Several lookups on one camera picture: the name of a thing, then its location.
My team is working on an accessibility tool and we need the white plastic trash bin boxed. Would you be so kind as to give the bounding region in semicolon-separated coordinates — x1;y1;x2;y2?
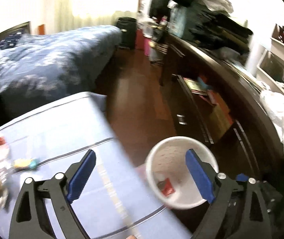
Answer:
145;136;219;210

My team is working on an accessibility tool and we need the red wrapper in bin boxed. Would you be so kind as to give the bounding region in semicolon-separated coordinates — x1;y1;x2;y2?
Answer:
157;178;175;197

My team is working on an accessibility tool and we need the light blue checked tablecloth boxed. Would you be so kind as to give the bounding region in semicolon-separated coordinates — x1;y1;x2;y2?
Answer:
0;92;191;238

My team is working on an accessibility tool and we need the dark wooden long dresser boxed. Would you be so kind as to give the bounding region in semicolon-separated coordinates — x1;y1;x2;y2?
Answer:
160;34;284;180

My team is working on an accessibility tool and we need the white shelf unit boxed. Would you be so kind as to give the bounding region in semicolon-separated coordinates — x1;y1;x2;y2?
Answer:
255;23;284;115

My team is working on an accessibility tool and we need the blue floral bed duvet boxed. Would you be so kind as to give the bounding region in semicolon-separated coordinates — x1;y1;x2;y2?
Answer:
0;25;122;118

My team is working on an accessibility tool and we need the pink storage box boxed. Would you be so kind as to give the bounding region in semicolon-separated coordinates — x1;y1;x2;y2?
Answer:
144;36;152;57

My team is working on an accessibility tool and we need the pile of dark clothes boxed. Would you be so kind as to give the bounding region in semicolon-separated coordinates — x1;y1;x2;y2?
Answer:
148;0;253;55

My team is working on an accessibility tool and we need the dark wooden headboard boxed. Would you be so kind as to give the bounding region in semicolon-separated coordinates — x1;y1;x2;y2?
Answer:
0;21;30;43

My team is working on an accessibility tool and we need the black suitcase by window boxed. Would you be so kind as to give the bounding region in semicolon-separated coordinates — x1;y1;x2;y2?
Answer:
116;17;137;50

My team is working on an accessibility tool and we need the pale green window curtain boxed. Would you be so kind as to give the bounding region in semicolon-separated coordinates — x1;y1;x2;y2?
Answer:
43;0;139;33

